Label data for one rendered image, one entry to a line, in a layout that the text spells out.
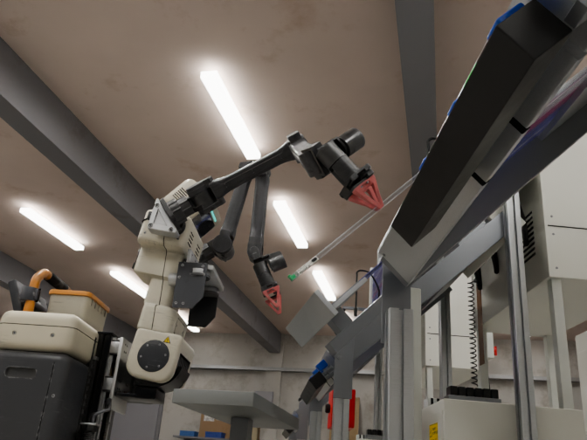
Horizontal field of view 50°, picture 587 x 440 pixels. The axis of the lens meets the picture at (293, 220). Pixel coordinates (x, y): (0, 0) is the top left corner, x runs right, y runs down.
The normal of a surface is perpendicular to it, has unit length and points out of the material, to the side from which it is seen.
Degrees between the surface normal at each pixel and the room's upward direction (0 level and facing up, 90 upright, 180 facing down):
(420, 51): 180
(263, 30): 180
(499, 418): 90
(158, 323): 90
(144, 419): 90
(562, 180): 90
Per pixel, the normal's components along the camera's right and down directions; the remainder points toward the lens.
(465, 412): 0.06, -0.40
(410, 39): -0.07, 0.91
